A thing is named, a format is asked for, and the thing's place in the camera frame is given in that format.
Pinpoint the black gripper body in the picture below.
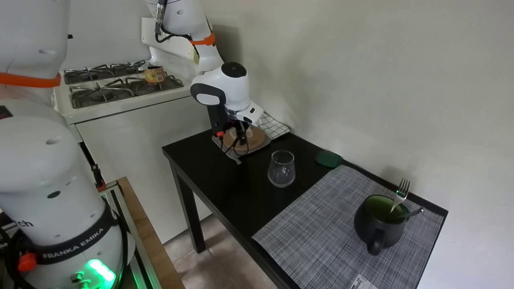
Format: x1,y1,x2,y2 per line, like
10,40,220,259
206,103,246,137

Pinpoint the round wooden coaster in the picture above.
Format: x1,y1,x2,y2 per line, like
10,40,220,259
220,125,272,158

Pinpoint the green square coaster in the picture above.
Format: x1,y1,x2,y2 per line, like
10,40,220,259
313,150,346,170

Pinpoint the grey pot holder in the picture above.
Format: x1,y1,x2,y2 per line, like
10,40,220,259
211,127,273,166

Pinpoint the white checkered dish towel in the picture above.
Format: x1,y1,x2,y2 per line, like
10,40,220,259
256,111,294,143

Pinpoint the black table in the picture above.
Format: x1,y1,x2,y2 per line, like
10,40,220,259
161,125,450,289

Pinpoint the clear drinking glass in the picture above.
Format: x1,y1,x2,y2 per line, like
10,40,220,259
267,150,299,190

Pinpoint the white gas stove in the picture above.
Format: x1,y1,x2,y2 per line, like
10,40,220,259
52,18,217,246

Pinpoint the wooden plank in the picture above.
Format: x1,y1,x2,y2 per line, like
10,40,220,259
116,177,187,289

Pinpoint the black rod with red clamp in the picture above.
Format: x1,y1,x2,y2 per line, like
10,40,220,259
77,140,109,194

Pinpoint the grey woven placemat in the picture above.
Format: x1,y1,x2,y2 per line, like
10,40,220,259
251,164,447,289

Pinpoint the black mug with green inside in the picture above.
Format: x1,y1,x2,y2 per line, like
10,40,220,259
352,193,413,257

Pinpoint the clear plastic fork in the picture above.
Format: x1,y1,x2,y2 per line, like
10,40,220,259
389,178,413,215

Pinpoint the white paper label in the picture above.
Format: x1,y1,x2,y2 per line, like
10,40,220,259
350,273,379,289

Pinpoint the narrow orange strap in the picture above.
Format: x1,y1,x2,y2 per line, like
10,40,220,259
190,34,219,48

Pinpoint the wide orange strap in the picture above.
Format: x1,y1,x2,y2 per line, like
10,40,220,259
0,71,65,90

